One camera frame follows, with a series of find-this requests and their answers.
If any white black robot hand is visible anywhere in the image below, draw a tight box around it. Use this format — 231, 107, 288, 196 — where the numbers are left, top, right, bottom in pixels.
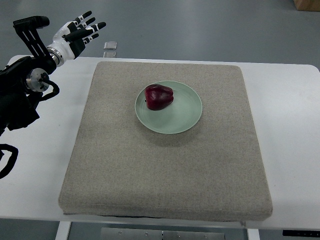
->
47, 11, 107, 65

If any red apple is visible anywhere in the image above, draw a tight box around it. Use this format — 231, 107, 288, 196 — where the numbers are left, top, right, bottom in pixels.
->
144, 84, 174, 111

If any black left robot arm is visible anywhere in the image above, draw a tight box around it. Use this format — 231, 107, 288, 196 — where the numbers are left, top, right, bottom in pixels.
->
0, 16, 64, 133

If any lower floor outlet plate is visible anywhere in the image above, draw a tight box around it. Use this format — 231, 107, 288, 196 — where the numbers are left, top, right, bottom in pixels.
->
103, 51, 117, 58

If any floor outlet plate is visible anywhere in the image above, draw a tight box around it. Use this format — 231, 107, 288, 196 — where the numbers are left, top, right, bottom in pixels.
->
103, 41, 118, 50
103, 51, 117, 58

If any upper floor outlet plate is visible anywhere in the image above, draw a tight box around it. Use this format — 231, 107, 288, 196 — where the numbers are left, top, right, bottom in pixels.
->
103, 41, 118, 50

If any beige fabric cushion mat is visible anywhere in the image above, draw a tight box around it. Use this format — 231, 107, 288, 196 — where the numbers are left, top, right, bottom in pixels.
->
58, 61, 273, 222

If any white table leg left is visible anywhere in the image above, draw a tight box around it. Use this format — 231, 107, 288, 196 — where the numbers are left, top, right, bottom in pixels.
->
55, 221, 72, 240

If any white table leg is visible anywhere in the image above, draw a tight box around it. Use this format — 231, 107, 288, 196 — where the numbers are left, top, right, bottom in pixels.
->
55, 221, 72, 240
246, 228, 261, 240

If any cardboard box corner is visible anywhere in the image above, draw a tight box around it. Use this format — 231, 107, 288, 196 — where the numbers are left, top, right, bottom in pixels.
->
294, 0, 320, 12

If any white table leg right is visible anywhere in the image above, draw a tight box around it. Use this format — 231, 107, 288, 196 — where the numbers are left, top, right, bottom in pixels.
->
246, 228, 261, 240

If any black table control panel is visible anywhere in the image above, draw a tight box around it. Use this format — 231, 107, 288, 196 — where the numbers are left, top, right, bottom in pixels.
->
282, 230, 320, 238

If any metal table base plate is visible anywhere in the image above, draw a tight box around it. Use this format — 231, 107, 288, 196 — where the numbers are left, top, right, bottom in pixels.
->
100, 227, 226, 240

